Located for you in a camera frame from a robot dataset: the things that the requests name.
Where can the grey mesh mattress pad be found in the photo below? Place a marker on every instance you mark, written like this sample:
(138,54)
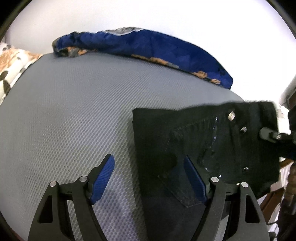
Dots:
(64,115)

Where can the white floral pillow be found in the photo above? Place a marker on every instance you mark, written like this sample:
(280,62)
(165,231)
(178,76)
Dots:
(14,62)

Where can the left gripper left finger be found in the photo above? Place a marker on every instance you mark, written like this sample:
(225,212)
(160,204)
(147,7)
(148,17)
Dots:
(52,220)

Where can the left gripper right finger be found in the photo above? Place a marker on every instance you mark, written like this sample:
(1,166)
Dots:
(245,218)

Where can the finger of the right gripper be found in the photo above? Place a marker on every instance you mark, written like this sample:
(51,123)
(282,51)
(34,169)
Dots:
(269,135)

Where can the black pants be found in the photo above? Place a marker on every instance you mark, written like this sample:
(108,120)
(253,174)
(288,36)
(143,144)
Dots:
(222,139)

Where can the blue floral blanket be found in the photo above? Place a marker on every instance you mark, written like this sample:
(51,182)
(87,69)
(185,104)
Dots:
(149,46)

